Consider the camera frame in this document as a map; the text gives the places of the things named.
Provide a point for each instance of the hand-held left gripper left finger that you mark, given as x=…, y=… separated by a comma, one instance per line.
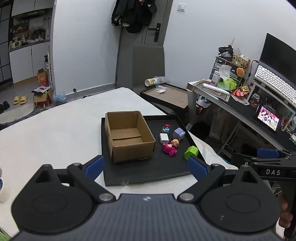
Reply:
x=94, y=165

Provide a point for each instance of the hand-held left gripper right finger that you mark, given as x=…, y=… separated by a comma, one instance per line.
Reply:
x=197, y=166

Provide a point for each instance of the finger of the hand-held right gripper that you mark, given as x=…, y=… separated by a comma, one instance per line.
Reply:
x=242, y=160
x=268, y=153

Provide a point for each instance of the green toy box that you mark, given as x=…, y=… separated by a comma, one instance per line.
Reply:
x=190, y=152

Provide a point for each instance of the pink doll figurine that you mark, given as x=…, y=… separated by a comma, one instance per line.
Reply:
x=170, y=148

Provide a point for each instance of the black tray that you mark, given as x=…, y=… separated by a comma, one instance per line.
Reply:
x=161, y=166

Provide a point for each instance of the purple toy sofa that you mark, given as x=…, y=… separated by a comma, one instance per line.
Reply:
x=178, y=133

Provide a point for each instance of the white charger plug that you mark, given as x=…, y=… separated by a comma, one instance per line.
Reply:
x=164, y=138

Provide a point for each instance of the blue figurine with red hat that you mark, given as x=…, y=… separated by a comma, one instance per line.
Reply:
x=166, y=128

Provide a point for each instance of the person's right hand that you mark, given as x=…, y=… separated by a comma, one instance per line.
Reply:
x=284, y=213

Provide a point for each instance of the tablet on stand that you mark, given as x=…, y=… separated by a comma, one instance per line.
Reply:
x=268, y=117

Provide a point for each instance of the black bin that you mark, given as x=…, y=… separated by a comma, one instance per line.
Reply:
x=200, y=129

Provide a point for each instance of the beige tote bag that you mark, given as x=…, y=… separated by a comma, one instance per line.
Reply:
x=219, y=122

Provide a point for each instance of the grey desk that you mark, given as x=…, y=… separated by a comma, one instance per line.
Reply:
x=245, y=111

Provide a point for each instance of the small brown animal figurine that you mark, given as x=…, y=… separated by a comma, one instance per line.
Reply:
x=255, y=99

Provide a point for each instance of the orange basket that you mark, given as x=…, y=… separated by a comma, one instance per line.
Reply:
x=202, y=109

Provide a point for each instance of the red snack packets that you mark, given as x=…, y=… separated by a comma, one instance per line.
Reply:
x=240, y=92

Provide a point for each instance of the white keyboard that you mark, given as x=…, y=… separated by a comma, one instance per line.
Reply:
x=272, y=81

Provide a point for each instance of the white tube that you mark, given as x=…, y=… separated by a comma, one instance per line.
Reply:
x=215, y=88

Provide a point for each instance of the blue plastic bag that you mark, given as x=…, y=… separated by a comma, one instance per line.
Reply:
x=59, y=97

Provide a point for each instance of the green plastic bag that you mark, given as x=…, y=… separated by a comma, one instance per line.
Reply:
x=227, y=83

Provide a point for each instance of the brown desk mat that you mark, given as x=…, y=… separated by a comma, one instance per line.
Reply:
x=201, y=89

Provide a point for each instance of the cardboard box with red print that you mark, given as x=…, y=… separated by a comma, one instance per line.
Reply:
x=42, y=99

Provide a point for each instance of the pink labelled bottle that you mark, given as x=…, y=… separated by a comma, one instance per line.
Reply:
x=215, y=80

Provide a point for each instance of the white face mask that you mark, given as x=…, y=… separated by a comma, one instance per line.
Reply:
x=160, y=90

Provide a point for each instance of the orange round toy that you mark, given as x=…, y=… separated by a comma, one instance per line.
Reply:
x=240, y=71

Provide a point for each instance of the white tissue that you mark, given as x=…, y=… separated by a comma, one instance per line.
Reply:
x=224, y=71

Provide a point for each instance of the light oval rug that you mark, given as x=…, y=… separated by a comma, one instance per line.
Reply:
x=16, y=114

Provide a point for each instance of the white cup with blue top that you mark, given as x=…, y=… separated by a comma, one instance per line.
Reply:
x=4, y=192

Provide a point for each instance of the perforated wooden basket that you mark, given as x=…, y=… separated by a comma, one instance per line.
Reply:
x=240, y=60

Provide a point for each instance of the stack of paper cups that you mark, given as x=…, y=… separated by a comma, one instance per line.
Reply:
x=150, y=81

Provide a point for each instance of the grey desktop drawer organiser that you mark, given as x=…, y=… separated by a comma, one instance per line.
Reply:
x=218, y=63

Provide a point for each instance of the black monitor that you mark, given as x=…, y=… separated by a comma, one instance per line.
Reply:
x=275, y=53

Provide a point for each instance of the orange carton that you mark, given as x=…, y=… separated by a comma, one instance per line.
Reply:
x=42, y=78

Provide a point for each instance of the black shoe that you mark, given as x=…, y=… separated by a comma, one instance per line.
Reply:
x=6, y=105
x=1, y=109

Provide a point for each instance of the black gadget on organiser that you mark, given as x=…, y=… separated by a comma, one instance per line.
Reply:
x=225, y=51

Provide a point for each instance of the grey door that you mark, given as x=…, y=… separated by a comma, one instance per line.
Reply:
x=126, y=58

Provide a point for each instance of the grey chair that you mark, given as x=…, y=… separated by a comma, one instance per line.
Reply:
x=148, y=62

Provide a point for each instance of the white lower cabinet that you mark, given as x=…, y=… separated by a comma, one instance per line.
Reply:
x=25, y=62

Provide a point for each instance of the black door lock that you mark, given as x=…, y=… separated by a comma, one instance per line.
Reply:
x=157, y=31

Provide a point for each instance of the black framed glass door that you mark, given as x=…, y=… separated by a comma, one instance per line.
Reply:
x=4, y=46

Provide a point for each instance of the cluttered kitchen shelf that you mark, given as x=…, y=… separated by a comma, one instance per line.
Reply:
x=25, y=30

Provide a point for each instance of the hanging black coats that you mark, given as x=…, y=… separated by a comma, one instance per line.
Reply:
x=131, y=14

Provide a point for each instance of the white light switch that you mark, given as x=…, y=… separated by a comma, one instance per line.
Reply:
x=181, y=7

